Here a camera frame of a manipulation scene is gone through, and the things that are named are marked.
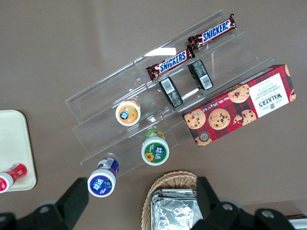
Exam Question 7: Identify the green labelled yogurt bottle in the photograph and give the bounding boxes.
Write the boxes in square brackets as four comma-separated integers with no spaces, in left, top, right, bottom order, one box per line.
[141,129,170,167]

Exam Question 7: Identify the small black barcode box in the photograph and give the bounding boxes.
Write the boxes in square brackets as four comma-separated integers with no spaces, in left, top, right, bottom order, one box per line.
[187,59,214,91]
[158,76,184,109]

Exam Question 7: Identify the oval tan wicker basket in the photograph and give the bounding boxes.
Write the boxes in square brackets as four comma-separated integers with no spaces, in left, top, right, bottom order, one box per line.
[141,170,200,230]

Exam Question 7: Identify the cream plastic tray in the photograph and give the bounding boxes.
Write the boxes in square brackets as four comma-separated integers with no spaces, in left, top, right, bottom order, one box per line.
[0,109,37,192]

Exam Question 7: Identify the orange labelled yogurt bottle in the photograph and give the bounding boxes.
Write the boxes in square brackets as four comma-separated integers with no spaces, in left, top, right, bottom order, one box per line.
[115,98,142,127]

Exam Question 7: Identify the white rectangular bin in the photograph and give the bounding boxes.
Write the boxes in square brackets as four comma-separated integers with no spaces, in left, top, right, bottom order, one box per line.
[285,214,307,223]

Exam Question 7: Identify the red capped yogurt bottle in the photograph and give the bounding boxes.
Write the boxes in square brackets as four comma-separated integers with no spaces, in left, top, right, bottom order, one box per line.
[0,163,28,194]

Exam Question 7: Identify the stack of foil trays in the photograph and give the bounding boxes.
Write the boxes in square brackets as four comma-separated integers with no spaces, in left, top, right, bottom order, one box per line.
[150,188,205,230]

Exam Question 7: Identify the snickers bar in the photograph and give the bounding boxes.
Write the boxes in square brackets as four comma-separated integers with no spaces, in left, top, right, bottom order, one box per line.
[146,46,196,83]
[187,13,238,51]

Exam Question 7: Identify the clear acrylic stepped stand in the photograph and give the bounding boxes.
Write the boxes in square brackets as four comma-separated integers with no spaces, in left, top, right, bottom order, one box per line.
[65,9,275,179]

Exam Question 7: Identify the blue labelled yogurt bottle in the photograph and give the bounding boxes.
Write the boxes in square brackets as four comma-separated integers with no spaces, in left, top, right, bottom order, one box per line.
[87,157,120,198]

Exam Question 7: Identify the red tartan cookie box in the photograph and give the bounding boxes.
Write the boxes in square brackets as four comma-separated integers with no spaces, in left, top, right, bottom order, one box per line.
[181,63,297,148]

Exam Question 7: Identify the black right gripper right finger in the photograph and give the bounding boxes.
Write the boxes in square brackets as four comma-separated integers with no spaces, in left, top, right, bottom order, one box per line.
[196,176,220,220]

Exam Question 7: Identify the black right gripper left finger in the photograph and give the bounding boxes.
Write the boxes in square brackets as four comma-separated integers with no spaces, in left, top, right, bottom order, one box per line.
[55,177,90,225]

